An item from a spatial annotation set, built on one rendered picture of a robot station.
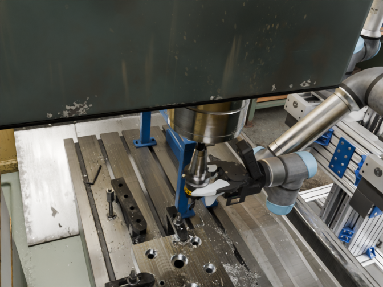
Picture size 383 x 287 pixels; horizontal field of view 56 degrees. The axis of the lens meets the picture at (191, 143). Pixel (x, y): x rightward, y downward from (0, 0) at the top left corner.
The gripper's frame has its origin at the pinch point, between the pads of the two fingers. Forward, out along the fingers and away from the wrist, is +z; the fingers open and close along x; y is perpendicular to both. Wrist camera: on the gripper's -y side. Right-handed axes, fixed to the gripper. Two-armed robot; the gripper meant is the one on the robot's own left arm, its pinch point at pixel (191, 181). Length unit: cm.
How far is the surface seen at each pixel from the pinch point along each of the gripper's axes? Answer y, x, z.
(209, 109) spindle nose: -24.2, -7.4, 2.6
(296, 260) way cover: 57, 4, -53
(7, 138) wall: 50, 101, 46
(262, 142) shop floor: 129, 159, -153
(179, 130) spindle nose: -17.8, -3.4, 6.2
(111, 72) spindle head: -35.2, -12.8, 20.8
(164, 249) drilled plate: 31.5, 6.2, 2.3
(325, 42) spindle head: -37.8, -12.7, -13.3
